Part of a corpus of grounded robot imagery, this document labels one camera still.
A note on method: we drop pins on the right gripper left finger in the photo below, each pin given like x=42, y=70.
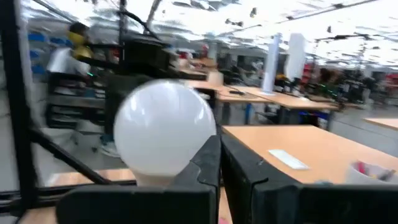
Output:
x=140, y=205

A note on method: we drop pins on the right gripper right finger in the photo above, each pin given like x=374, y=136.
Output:
x=280, y=208

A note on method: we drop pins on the white round lightbulb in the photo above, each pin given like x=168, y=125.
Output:
x=161, y=127

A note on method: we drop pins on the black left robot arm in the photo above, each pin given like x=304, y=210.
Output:
x=140, y=56

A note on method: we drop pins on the light wooden desk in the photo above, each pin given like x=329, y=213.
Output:
x=311, y=140
x=385, y=123
x=280, y=99

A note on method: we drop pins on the white pen cup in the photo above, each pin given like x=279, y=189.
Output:
x=357, y=175

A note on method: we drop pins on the black shelving cart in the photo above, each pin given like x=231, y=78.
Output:
x=74, y=102

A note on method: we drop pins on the white pillar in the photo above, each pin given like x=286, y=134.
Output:
x=270, y=68
x=295, y=56

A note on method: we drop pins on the person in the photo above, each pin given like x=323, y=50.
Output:
x=65, y=62

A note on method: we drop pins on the black metal table frame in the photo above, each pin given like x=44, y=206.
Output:
x=18, y=93

